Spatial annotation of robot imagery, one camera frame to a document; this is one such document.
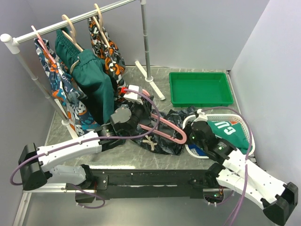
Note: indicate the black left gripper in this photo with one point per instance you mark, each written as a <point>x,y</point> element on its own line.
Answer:
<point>146,106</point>

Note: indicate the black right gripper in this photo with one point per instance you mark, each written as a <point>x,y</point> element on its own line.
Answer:
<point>188,129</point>

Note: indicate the pink plastic hanger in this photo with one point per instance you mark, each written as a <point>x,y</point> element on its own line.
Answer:
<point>152,125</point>

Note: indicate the dark grey patterned shorts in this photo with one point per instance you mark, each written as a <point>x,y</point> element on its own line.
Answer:
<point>162,145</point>

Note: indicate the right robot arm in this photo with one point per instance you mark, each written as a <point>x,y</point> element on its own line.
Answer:
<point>232,170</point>

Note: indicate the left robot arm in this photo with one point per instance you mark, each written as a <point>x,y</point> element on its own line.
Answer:
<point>42,165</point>

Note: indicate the dark teal shorts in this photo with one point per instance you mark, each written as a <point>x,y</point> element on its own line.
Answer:
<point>87,71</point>

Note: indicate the orange camouflage shorts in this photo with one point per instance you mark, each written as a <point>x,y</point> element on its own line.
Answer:
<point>112,61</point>

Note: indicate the blue orange patterned shorts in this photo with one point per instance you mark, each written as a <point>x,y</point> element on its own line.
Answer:
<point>65,89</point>

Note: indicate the beige wooden hanger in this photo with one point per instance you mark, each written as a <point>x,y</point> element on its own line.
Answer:
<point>99,25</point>
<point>71,35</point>

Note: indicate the pink hanger on rack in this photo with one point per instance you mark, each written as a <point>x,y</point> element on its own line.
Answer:
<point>42,43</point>

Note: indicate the blue garment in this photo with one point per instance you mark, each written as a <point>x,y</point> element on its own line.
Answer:
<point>198,152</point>

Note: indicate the green jersey garment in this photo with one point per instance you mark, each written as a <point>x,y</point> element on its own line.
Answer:
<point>231,131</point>

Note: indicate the green plastic tray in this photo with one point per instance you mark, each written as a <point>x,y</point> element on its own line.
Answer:
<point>199,89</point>

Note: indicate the white perforated laundry basket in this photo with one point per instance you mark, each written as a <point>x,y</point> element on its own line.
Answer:
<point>222,117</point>

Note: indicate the white clothes rack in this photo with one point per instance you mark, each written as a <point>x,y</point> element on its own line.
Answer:
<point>13,45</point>

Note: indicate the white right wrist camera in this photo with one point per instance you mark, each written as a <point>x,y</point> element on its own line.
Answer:
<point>200,115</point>

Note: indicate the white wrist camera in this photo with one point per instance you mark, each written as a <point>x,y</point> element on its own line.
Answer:
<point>200,115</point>
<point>131,95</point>

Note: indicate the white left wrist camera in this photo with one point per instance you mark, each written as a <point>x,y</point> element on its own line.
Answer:
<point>131,95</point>

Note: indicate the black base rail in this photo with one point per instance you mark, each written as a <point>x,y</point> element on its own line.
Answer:
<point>155,183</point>

